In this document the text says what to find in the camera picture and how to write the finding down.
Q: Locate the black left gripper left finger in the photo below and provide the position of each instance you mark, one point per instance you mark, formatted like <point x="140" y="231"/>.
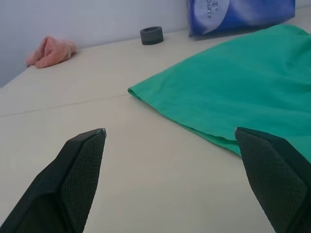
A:
<point x="73" y="174"/>

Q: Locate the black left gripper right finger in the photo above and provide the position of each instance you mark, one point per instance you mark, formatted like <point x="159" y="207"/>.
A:
<point x="277" y="174"/>

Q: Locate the teal green cloth garment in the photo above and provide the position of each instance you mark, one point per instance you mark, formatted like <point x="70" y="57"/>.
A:
<point x="230" y="85"/>

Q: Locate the pink fluffy cloth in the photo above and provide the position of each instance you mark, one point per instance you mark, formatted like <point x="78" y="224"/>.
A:
<point x="52" y="53"/>

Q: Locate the purple tissue paper pack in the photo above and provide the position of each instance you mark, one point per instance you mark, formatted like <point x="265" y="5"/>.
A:
<point x="243" y="17"/>

